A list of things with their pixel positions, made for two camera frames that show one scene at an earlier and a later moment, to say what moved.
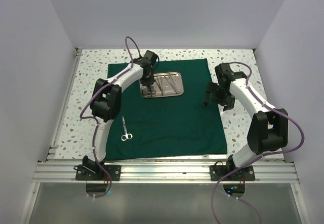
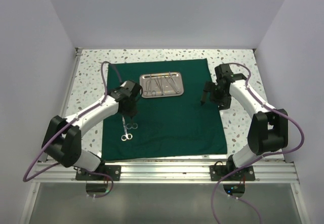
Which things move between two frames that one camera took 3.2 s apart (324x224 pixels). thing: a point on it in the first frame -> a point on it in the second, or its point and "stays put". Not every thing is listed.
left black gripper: x=150 y=81 -> x=131 y=112
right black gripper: x=228 y=102 stays put
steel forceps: x=160 y=85 stays put
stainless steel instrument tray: x=166 y=84 stays put
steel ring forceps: x=152 y=92 -> x=134 y=126
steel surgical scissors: x=124 y=137 stays put
